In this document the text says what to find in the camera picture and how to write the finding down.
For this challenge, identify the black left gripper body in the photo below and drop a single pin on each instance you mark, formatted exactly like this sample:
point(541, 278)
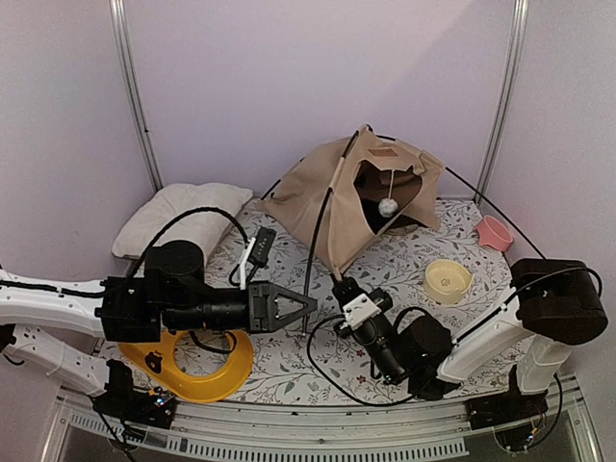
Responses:
point(257, 303)

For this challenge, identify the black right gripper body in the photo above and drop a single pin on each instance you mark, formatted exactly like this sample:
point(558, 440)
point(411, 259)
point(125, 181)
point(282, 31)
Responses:
point(382, 301)

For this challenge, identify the beige fabric pet tent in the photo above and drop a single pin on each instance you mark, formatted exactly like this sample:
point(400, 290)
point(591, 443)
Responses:
point(329, 199)

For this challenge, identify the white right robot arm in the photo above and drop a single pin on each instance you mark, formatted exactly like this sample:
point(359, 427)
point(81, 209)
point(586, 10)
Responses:
point(556, 302)

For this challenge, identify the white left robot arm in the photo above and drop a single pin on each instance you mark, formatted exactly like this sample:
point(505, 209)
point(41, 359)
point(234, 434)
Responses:
point(91, 334)

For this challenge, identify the cream ceramic pet bowl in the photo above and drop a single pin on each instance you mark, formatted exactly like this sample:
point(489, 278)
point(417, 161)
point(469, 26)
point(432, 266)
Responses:
point(446, 281)

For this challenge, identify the white pompom toy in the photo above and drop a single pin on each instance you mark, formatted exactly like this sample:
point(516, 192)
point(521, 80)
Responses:
point(388, 206)

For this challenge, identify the floral patterned table mat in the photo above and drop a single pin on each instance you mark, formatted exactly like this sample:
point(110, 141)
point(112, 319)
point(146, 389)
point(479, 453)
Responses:
point(233, 313)

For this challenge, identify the yellow double bowl holder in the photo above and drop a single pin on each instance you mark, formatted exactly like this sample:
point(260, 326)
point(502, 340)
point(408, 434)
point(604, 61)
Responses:
point(190, 372)

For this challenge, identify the pink plastic bowl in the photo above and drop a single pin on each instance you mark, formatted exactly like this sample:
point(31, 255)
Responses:
point(492, 233)

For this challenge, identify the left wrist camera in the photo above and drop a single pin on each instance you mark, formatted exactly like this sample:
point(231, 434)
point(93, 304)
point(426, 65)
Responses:
point(257, 251)

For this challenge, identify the aluminium front rail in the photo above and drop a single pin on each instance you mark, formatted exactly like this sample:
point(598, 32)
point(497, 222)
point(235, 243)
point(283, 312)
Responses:
point(242, 431)

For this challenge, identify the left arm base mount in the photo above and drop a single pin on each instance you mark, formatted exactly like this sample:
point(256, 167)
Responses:
point(122, 400)

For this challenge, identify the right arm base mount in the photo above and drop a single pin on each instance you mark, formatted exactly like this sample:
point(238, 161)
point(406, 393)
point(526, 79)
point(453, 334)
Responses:
point(506, 407)

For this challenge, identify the left aluminium frame post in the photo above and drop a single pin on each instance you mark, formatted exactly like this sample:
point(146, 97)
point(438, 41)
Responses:
point(129, 74)

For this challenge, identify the aluminium frame post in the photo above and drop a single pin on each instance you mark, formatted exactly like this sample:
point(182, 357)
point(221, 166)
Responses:
point(129, 74)
point(512, 62)

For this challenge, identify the right aluminium frame post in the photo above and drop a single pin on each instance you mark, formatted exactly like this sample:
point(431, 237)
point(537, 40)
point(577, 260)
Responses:
point(512, 62)

